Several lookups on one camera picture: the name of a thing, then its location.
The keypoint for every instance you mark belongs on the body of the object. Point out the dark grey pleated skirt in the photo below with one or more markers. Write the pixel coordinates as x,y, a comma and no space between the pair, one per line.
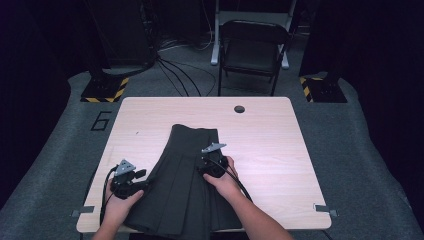
180,186

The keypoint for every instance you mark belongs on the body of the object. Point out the black folding chair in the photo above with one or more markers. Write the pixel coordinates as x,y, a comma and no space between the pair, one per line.
253,50

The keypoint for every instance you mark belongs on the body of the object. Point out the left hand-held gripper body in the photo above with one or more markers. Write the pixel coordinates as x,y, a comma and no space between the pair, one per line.
125,183

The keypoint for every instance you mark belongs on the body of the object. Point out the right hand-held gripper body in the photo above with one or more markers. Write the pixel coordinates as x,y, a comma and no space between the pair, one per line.
213,165

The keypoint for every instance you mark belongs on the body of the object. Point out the black stand base hazard tape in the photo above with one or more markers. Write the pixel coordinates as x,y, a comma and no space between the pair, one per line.
105,90
323,90

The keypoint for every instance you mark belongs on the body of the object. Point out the grey table edge clip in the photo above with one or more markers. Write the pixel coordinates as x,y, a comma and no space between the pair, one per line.
325,210
83,211

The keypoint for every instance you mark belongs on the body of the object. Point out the person's right hand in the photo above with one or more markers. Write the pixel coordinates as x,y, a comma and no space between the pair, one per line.
225,186

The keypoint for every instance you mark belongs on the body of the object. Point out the dark equipment stand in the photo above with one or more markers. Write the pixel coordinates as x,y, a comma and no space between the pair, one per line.
123,33

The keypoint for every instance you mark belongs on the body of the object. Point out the person's left hand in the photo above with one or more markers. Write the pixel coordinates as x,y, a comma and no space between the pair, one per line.
121,206

